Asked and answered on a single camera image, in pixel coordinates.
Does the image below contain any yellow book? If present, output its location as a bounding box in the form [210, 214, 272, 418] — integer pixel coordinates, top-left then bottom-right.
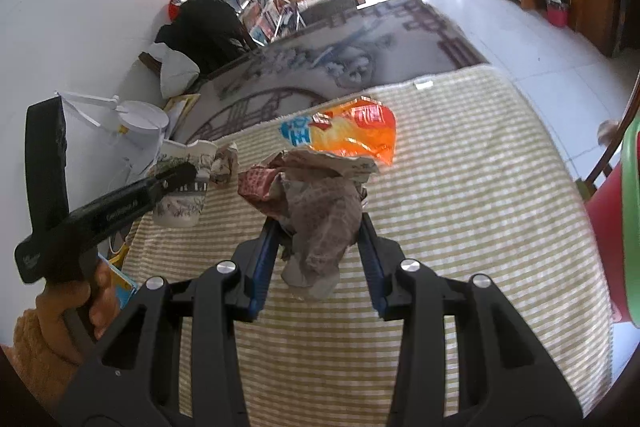
[165, 93, 201, 142]

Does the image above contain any black jacket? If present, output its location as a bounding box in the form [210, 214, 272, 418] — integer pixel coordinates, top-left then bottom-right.
[155, 0, 256, 72]

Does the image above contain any printed ceramic cup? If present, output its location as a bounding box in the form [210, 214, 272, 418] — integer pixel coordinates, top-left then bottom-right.
[150, 139, 218, 229]

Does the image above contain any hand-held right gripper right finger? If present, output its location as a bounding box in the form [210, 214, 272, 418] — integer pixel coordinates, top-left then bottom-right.
[357, 212, 583, 427]

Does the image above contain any red bag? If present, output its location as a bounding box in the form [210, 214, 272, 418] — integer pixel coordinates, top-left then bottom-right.
[167, 0, 218, 20]

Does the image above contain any person's left hand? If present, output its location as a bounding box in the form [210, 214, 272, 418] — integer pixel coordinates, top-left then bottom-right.
[35, 264, 126, 358]

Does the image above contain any striped beige mat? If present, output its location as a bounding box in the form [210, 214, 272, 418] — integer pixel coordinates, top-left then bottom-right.
[120, 64, 616, 427]

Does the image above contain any white desk lamp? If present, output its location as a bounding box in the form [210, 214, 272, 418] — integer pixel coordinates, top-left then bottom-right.
[55, 91, 171, 178]

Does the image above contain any small crumpled paper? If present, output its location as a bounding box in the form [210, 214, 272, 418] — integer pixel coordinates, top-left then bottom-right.
[210, 143, 241, 185]

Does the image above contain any small blue white carton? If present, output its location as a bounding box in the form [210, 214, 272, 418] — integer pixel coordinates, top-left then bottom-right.
[97, 252, 138, 308]

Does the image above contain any wooden chair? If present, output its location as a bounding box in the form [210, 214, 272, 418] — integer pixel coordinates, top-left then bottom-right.
[575, 72, 640, 202]

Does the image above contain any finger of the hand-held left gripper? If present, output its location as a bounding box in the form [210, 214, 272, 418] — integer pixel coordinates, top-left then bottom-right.
[145, 162, 198, 198]

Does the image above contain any magazine rack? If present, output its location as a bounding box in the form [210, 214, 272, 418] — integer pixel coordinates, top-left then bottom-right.
[202, 0, 306, 48]

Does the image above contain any small red waste bin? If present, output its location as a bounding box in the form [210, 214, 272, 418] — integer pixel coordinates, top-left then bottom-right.
[545, 0, 571, 28]

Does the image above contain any white plastic bag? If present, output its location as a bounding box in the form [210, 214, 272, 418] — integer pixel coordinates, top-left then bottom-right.
[150, 42, 201, 98]

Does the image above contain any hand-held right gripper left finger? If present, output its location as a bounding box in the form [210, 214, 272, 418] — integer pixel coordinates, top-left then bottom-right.
[55, 219, 281, 427]

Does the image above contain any green and red plastic bin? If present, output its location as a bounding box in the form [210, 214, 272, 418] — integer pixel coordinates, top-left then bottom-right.
[582, 117, 640, 328]

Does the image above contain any brown paper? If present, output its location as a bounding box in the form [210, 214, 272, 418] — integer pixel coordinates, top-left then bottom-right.
[237, 149, 381, 300]

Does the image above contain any orange snack bag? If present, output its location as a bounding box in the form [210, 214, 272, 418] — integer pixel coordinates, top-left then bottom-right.
[277, 96, 398, 166]

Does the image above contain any grey patterned rug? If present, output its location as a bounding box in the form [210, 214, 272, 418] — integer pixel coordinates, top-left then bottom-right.
[185, 0, 496, 145]

